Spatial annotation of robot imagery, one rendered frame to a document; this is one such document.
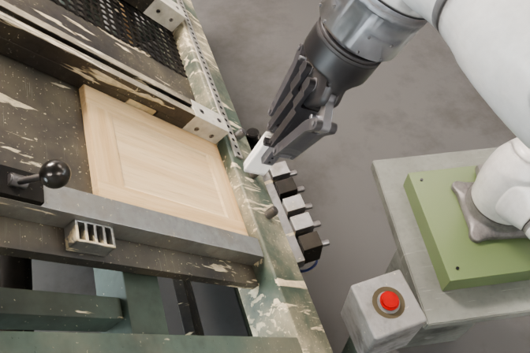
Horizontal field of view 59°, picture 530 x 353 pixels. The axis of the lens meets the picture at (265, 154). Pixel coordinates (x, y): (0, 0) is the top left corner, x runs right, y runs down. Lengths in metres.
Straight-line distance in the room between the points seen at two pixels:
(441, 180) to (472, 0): 1.08
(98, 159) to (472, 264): 0.90
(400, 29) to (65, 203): 0.56
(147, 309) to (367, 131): 1.86
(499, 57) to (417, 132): 2.28
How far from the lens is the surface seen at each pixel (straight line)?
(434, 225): 1.31
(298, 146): 0.52
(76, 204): 0.79
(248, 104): 2.61
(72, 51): 1.02
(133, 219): 0.85
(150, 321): 0.87
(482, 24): 0.34
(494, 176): 1.21
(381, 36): 0.43
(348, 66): 0.45
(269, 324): 1.07
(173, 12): 1.62
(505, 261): 1.33
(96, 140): 0.96
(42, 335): 0.65
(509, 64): 0.33
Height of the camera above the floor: 1.90
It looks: 53 degrees down
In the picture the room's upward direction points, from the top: straight up
